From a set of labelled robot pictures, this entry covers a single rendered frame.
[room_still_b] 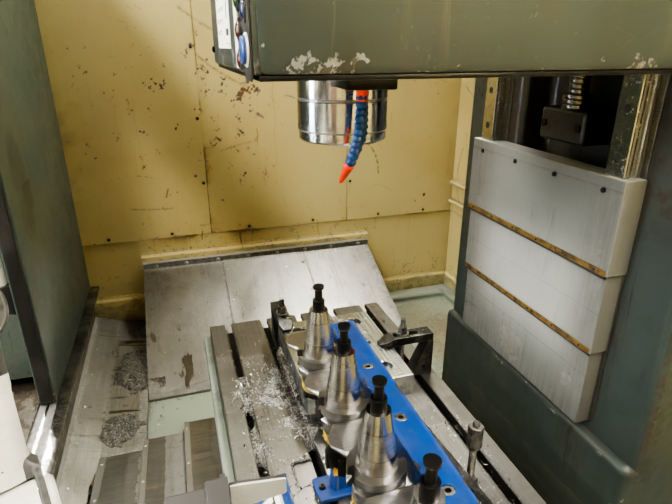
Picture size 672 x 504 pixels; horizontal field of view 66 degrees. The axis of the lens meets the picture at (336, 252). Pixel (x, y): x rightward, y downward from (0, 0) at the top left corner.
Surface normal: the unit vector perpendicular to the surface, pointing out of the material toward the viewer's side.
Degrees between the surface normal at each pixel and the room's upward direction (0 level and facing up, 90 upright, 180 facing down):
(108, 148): 90
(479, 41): 90
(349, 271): 24
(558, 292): 90
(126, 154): 90
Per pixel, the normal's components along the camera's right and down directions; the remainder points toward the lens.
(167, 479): -0.04, -0.97
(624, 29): 0.30, 0.36
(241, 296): 0.12, -0.68
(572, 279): -0.96, 0.11
